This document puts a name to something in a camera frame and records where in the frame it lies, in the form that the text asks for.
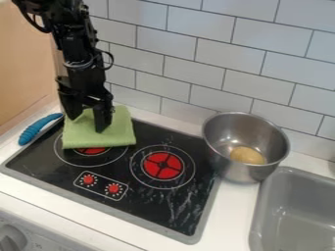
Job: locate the silver pot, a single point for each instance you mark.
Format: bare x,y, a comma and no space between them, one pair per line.
244,147

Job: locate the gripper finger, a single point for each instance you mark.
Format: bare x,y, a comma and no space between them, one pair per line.
103,117
70,106

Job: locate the toy stove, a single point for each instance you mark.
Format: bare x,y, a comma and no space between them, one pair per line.
131,176

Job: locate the yellow toy potato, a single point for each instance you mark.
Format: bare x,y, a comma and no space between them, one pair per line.
247,155

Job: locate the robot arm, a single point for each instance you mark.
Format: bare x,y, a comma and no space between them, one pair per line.
65,23

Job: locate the blue toy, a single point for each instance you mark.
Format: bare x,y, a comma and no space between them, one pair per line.
37,128

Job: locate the toy sink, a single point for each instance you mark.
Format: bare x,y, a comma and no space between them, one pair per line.
296,212

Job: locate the green cloth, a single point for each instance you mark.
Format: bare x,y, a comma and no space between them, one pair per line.
98,134

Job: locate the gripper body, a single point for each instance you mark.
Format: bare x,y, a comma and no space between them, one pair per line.
85,80

